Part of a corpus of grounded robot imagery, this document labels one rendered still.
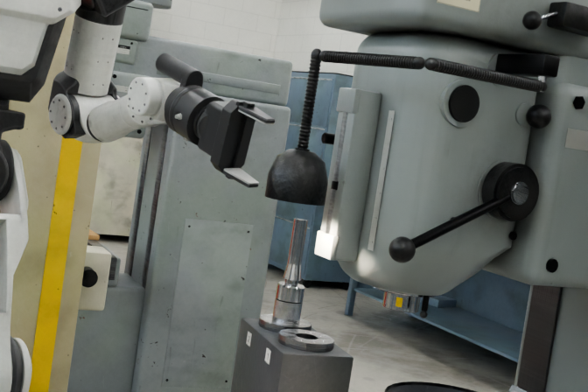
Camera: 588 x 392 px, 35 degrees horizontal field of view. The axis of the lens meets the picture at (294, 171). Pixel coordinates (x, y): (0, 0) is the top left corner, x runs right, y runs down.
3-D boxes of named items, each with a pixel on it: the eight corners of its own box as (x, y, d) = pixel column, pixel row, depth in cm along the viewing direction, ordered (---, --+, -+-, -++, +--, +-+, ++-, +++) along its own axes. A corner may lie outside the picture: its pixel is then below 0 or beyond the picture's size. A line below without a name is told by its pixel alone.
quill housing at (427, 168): (391, 302, 106) (434, 26, 104) (305, 265, 124) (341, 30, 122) (515, 308, 115) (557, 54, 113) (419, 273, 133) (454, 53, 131)
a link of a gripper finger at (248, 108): (262, 124, 140) (237, 110, 144) (276, 124, 143) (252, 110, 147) (264, 115, 140) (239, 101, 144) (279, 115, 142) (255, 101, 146)
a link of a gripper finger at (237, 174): (262, 182, 146) (238, 167, 150) (247, 183, 143) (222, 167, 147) (259, 192, 146) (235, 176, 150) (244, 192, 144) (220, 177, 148)
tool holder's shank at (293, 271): (291, 282, 158) (301, 218, 157) (304, 286, 155) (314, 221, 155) (277, 282, 156) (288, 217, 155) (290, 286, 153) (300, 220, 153)
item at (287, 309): (287, 316, 159) (291, 286, 159) (304, 324, 156) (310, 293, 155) (266, 317, 156) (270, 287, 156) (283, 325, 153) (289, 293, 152)
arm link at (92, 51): (35, 117, 180) (56, 7, 172) (93, 117, 189) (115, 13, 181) (64, 141, 172) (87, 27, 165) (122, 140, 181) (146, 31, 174)
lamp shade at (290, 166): (252, 193, 109) (260, 142, 109) (295, 197, 114) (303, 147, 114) (293, 204, 104) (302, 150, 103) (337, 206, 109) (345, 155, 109)
